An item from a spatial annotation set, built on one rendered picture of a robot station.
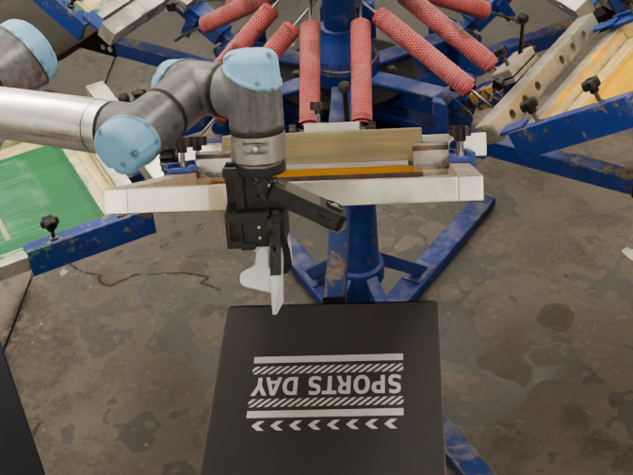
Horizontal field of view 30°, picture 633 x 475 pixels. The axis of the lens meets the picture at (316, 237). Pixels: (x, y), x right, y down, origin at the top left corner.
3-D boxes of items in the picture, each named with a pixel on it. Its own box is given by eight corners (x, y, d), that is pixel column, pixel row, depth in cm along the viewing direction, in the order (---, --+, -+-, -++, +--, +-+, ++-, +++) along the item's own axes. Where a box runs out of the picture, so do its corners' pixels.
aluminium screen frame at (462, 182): (483, 200, 177) (483, 174, 176) (104, 214, 182) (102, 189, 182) (464, 174, 255) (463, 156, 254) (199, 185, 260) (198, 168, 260)
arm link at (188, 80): (125, 84, 160) (187, 90, 154) (175, 46, 168) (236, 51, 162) (142, 134, 165) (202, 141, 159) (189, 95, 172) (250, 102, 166)
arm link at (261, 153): (287, 122, 164) (281, 139, 156) (289, 154, 166) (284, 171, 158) (234, 124, 165) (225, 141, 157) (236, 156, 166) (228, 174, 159)
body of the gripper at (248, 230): (235, 235, 171) (227, 155, 166) (294, 233, 170) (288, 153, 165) (227, 254, 163) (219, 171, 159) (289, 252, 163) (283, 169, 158)
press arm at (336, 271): (342, 462, 226) (340, 441, 222) (312, 463, 226) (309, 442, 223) (358, 119, 323) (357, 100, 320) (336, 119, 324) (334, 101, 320)
